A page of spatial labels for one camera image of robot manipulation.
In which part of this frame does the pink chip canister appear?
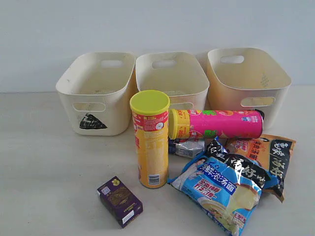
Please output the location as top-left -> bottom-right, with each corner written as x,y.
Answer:
168,109 -> 264,140

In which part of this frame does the orange noodle packet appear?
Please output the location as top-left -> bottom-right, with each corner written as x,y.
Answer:
225,134 -> 296,202

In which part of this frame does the blue noodle packet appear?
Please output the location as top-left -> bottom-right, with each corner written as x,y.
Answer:
168,139 -> 270,236

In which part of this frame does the purple small box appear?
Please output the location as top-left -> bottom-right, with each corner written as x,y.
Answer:
96,176 -> 143,228

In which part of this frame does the cream plastic bin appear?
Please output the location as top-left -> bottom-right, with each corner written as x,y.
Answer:
56,52 -> 136,136
135,52 -> 210,110
207,48 -> 292,129

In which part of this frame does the right cream plastic bin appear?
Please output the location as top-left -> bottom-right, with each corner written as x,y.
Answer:
207,48 -> 292,129

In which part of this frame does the yellow chip canister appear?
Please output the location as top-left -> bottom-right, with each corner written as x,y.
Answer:
129,90 -> 170,189

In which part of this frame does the middle cream plastic bin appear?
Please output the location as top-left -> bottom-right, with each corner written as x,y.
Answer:
135,52 -> 210,110

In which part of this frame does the left cream plastic bin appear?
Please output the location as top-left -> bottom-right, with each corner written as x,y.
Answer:
56,52 -> 136,136

